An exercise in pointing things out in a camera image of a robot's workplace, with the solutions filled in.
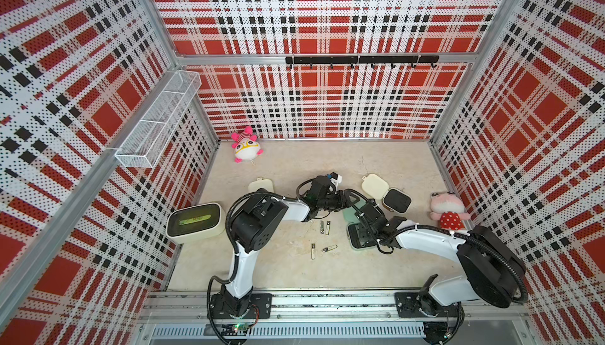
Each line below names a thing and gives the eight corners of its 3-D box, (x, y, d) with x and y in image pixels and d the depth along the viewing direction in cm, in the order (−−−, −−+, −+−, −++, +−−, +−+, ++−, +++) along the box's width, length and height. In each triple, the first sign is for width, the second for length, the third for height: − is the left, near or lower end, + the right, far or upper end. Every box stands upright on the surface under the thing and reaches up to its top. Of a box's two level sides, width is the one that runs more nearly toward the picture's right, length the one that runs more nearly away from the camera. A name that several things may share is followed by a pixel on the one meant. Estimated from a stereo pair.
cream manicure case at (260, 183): (248, 192, 104) (247, 189, 102) (251, 180, 108) (249, 177, 107) (273, 192, 104) (272, 189, 102) (275, 180, 108) (274, 177, 106)
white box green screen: (167, 244, 89) (157, 236, 84) (181, 211, 98) (172, 203, 92) (220, 243, 89) (214, 236, 84) (229, 211, 98) (223, 202, 92)
